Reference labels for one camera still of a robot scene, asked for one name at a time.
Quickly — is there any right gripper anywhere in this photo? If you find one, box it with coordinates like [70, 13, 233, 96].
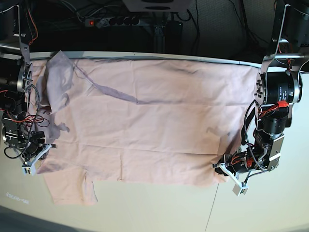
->
[2, 116, 47, 160]

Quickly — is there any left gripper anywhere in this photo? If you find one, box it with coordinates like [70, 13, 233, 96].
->
[215, 132, 284, 175]

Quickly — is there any pink T-shirt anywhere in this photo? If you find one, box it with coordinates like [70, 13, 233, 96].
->
[29, 52, 259, 204]

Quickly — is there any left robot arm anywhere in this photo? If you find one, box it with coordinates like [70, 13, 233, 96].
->
[213, 0, 309, 177]

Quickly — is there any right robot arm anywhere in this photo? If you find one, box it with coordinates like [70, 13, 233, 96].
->
[0, 0, 46, 162]

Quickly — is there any white table sticker label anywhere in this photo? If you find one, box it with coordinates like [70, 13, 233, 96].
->
[5, 192, 29, 204]

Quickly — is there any white power strip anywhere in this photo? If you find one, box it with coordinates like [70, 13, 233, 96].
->
[84, 16, 141, 28]

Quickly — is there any black power adapter box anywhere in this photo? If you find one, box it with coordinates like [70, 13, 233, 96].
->
[165, 20, 183, 54]

